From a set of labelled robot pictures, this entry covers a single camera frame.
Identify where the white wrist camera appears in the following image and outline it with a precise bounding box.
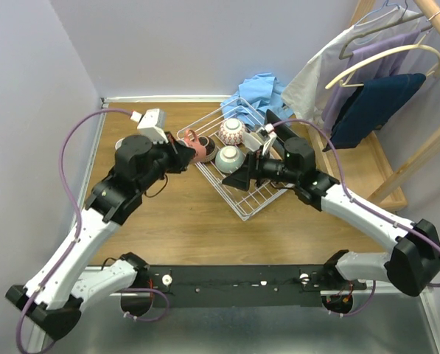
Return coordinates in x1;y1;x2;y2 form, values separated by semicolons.
130;108;168;144
254;123;277;156

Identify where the navy blue garment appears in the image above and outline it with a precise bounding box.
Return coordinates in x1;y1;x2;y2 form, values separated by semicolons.
323;73;427;152

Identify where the wooden clothes rack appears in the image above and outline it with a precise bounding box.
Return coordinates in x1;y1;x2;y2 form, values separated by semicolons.
307;1;440;212

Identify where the light green ribbed bowl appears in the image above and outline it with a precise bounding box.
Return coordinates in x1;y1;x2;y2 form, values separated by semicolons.
214;145;245;174

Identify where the white t-shirt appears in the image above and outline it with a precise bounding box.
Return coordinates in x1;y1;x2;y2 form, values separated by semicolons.
282;7;420;124

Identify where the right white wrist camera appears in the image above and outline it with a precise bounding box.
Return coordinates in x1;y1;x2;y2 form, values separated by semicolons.
254;123;277;156

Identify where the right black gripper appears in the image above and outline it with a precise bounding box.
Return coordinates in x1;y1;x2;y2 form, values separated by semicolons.
223;145;300;191

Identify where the beige plate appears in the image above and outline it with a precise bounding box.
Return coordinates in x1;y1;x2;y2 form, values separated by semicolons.
242;132;266;153

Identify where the red white patterned bowl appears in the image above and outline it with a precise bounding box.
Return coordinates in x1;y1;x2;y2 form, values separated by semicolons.
218;118;245;145

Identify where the white wire dish rack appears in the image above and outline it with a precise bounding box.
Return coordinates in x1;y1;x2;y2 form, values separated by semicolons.
177;98;293;221

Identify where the pink mug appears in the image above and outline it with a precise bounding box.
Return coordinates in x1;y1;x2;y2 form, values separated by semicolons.
184;129;207;164

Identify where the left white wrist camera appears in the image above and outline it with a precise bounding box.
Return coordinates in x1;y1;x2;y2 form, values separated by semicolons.
130;108;168;144

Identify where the black square plate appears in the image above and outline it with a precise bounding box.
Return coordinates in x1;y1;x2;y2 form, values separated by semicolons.
265;109;298;141

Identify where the grey mug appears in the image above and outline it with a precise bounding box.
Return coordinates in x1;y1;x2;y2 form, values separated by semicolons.
115;138;125;150

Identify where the grey clothes hanger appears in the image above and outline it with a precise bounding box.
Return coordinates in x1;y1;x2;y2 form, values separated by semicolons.
338;1;424;60

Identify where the blue wire hanger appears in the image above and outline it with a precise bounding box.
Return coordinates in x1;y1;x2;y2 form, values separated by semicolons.
351;1;400;25

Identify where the dark brown bowl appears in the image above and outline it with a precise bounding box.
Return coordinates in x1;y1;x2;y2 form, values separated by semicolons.
198;136;218;163

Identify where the cream clothes hanger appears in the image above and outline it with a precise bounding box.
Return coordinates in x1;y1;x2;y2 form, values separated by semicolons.
325;35;440;90

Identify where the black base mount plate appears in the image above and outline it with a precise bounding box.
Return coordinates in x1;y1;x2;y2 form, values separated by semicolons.
130;264;367;312

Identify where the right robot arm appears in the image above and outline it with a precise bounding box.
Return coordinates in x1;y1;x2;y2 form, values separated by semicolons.
222;137;440;296

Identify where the lavender shirt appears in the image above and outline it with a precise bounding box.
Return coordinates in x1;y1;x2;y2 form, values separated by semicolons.
321;29;423;134

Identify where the light blue cloth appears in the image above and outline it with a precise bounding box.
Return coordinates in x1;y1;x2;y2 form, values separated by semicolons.
220;73;293;125

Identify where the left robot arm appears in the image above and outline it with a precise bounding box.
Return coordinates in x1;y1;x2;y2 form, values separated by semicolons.
5;133;195;341

